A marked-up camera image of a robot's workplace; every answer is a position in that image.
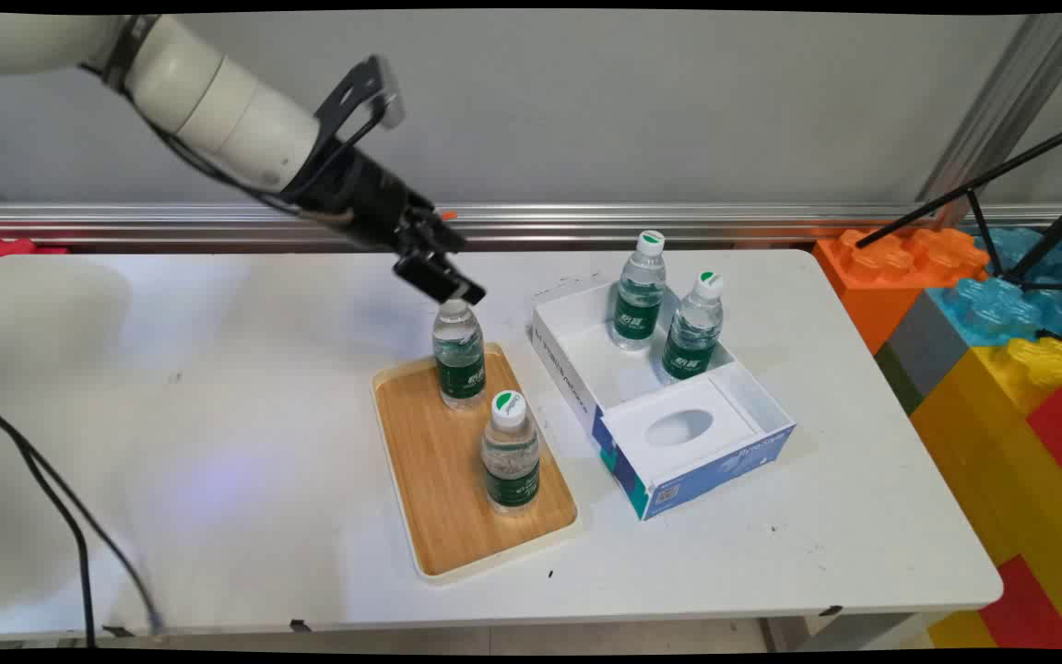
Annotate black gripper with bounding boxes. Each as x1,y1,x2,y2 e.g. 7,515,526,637
284,138,487,306

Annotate green label water bottle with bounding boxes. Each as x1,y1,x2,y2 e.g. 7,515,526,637
661,270,726,383
481,390,541,516
432,297,487,411
611,231,667,352

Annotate bamboo tray with white rim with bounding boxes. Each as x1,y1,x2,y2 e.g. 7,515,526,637
372,343,581,585

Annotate white and blue cardboard box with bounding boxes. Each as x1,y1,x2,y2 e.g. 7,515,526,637
531,270,797,522

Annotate orange studded building block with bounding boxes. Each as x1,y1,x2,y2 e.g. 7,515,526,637
812,228,991,356

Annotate red studded building block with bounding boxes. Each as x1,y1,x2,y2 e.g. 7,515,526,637
0,238,69,280

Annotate dark green building block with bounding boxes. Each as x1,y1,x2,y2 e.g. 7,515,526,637
874,343,925,416

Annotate grey building block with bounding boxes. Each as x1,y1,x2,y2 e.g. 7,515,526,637
886,290,973,399

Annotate black tripod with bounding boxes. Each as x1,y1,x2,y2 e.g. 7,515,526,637
854,115,1062,294

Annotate blue studded building block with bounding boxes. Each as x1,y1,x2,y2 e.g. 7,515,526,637
927,226,1062,347

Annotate wrist camera with black bracket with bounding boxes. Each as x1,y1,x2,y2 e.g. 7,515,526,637
313,55,404,148

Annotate aluminium wall rail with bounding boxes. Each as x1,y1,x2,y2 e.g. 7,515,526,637
0,203,1062,248

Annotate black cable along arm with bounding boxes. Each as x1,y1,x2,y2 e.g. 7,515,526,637
130,92,352,227

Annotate black floor cable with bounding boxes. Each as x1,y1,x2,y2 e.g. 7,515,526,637
0,395,97,648
0,398,165,637

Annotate aluminium profile post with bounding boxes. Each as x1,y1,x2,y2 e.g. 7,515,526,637
916,13,1062,230

